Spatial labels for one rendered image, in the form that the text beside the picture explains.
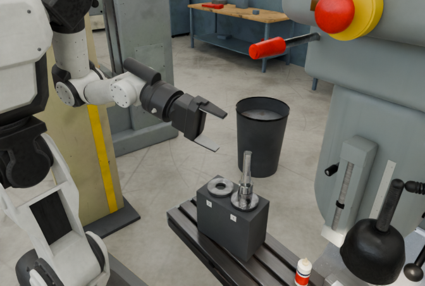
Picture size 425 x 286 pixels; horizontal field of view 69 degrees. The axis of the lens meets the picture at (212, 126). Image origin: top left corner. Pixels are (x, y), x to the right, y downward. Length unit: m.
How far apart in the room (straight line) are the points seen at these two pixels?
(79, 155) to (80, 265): 1.34
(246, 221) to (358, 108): 0.56
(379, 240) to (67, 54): 0.84
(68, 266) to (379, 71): 0.87
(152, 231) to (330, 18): 2.28
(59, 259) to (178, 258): 1.41
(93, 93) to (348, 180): 0.70
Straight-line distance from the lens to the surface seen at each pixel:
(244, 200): 1.01
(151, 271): 2.27
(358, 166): 0.54
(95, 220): 2.63
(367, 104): 0.54
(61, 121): 2.13
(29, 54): 0.78
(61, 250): 0.98
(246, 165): 0.94
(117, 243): 2.47
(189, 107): 0.70
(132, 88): 0.78
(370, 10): 0.35
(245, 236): 1.04
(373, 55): 0.48
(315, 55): 0.53
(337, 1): 0.33
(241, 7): 6.38
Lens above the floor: 1.81
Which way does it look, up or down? 29 degrees down
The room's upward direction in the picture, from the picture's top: straight up
